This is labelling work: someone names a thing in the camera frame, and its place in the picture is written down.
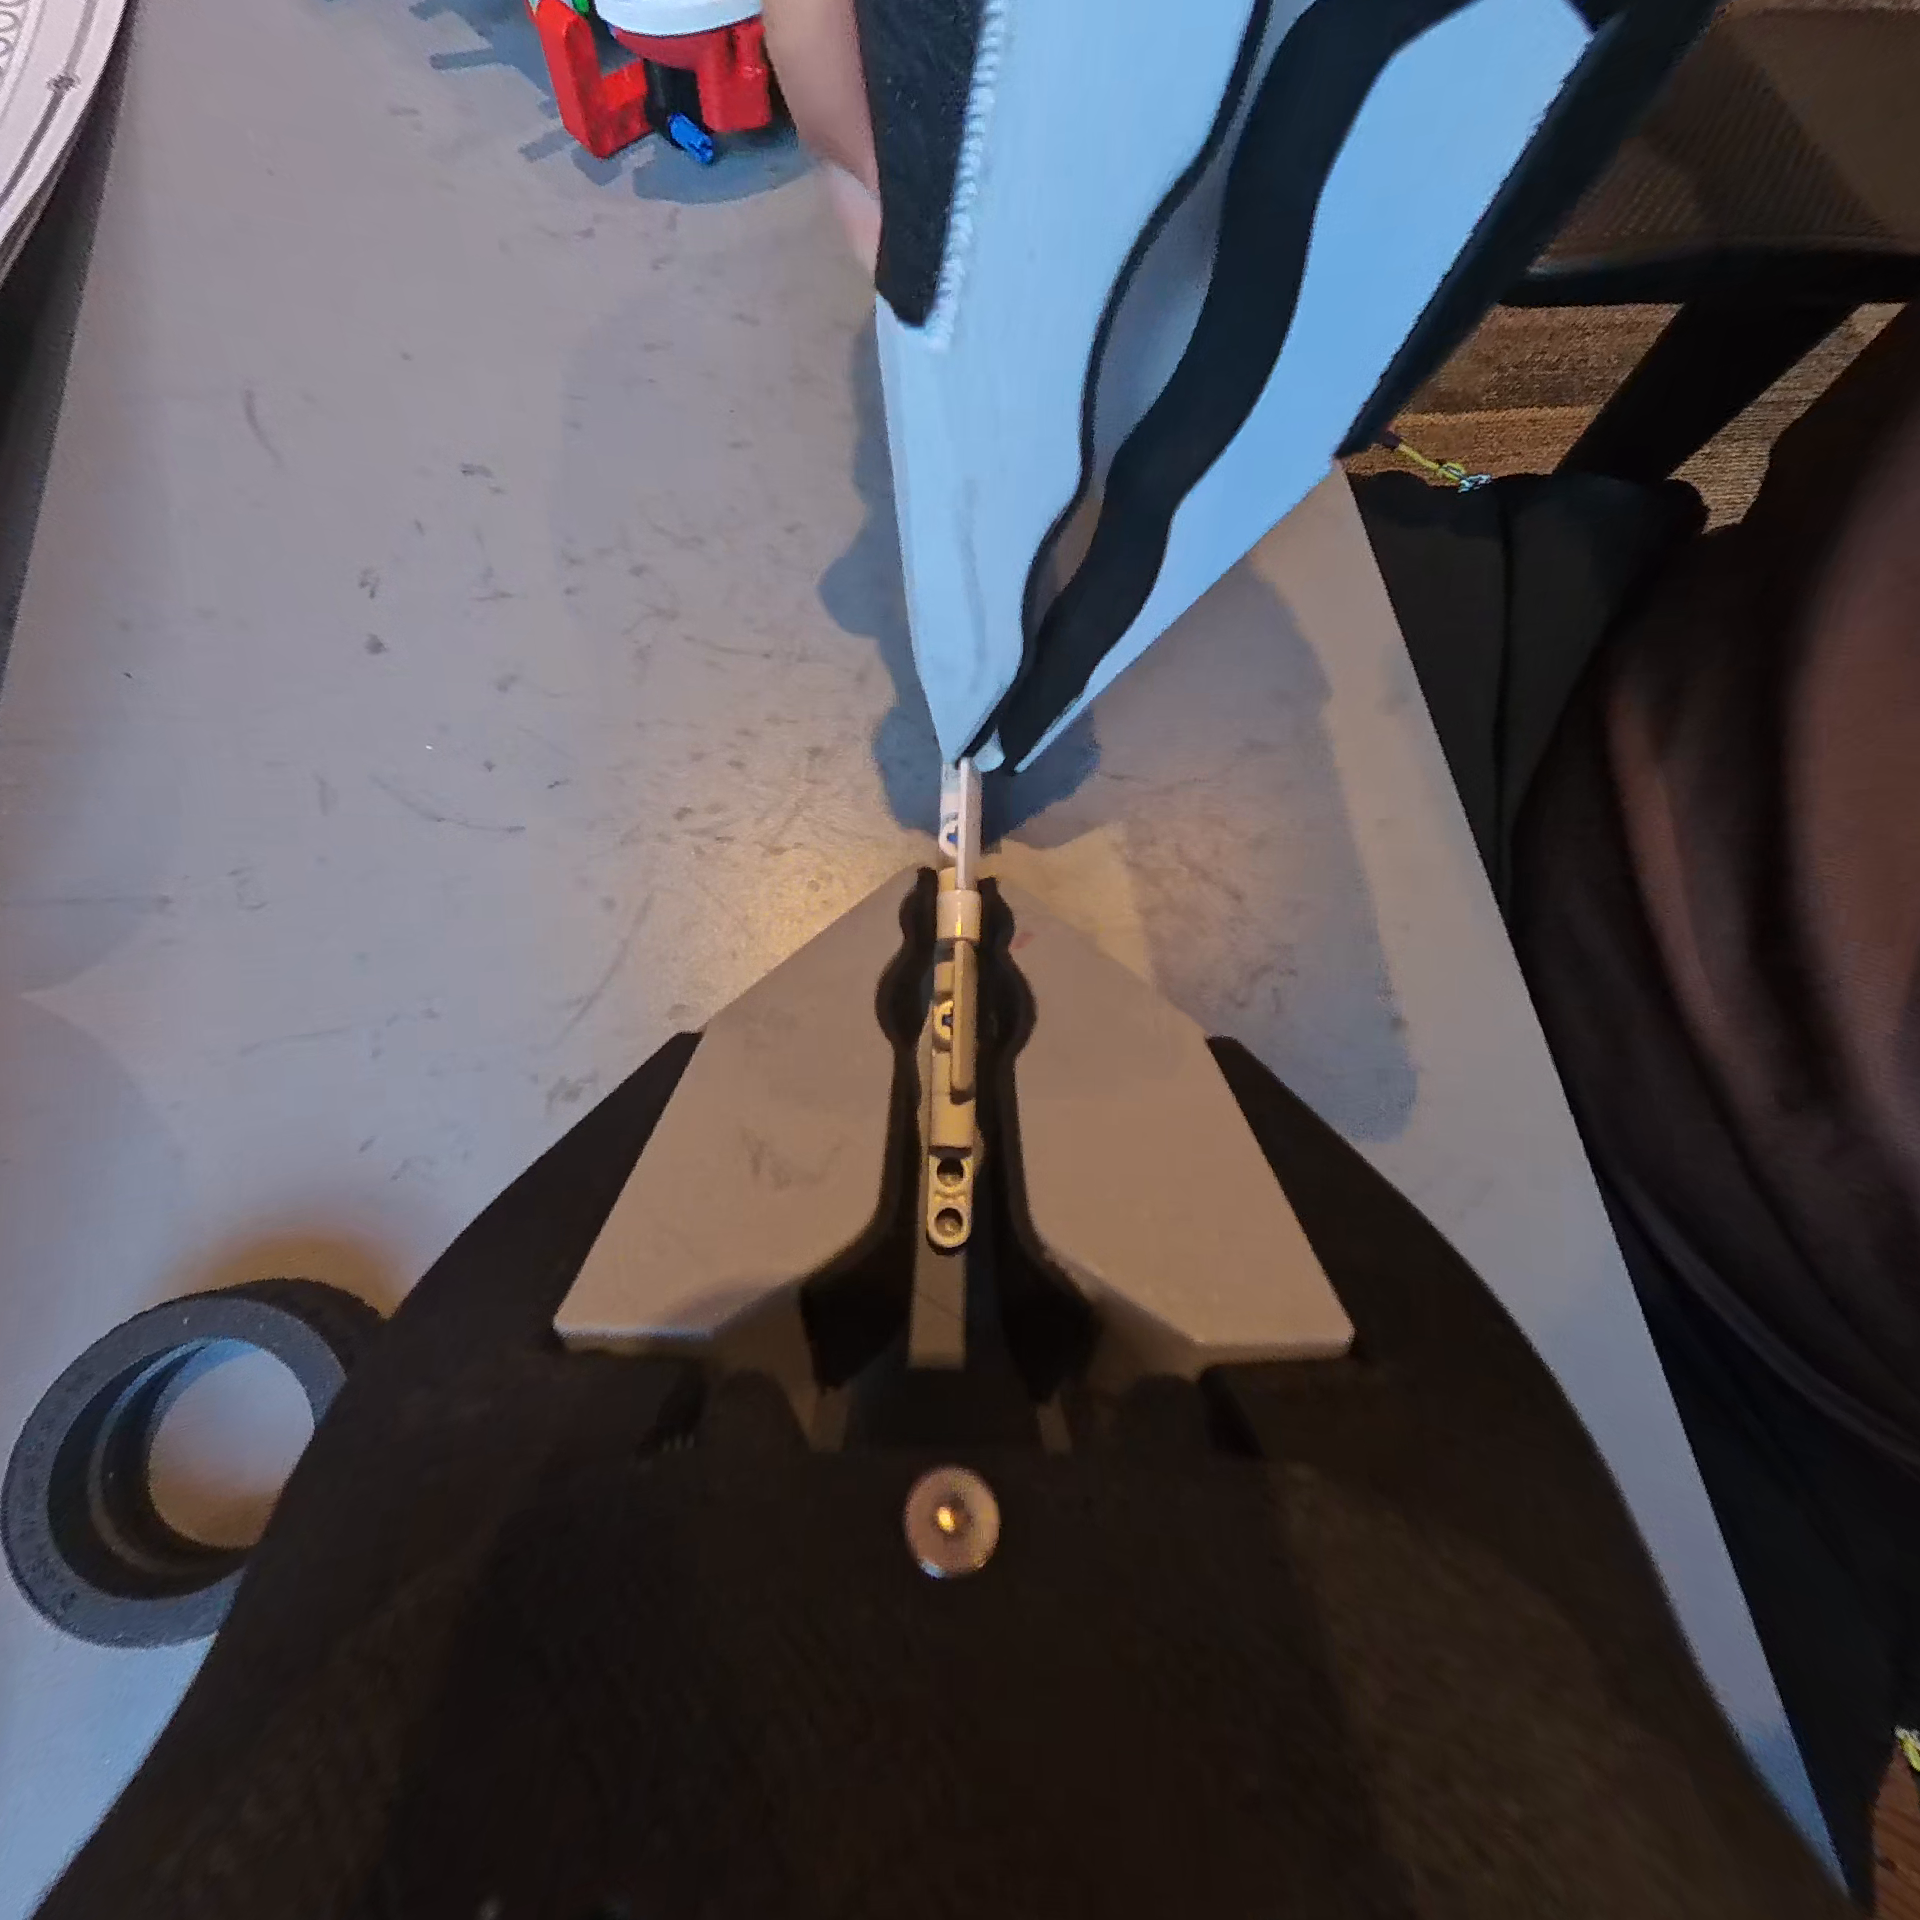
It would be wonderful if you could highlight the narrow black rubber tire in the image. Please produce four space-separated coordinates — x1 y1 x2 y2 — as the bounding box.
0 1276 385 1644

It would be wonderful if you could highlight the black office chair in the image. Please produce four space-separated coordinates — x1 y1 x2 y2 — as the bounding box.
1499 0 1920 484

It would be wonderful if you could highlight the person's torso in brown shirt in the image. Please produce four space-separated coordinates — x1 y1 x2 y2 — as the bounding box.
1514 299 1920 1426

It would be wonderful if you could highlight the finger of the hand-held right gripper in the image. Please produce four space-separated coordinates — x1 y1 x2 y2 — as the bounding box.
874 0 1272 756
982 0 1594 776

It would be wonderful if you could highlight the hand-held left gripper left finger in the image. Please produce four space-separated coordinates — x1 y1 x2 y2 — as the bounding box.
553 876 937 1394

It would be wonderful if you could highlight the grey desk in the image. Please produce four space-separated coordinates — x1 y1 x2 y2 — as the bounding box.
0 0 1839 1891

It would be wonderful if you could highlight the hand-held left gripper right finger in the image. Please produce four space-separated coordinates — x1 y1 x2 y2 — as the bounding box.
982 880 1356 1399

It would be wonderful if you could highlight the long white brick beam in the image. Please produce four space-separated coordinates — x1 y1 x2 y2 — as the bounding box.
920 756 994 1249

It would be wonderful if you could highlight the person's right hand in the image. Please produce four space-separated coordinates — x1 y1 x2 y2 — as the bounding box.
760 0 884 261

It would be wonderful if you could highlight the red white brick race car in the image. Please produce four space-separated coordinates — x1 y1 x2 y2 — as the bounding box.
526 0 781 164

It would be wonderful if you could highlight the open instruction booklet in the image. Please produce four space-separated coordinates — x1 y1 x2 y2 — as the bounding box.
0 0 134 287

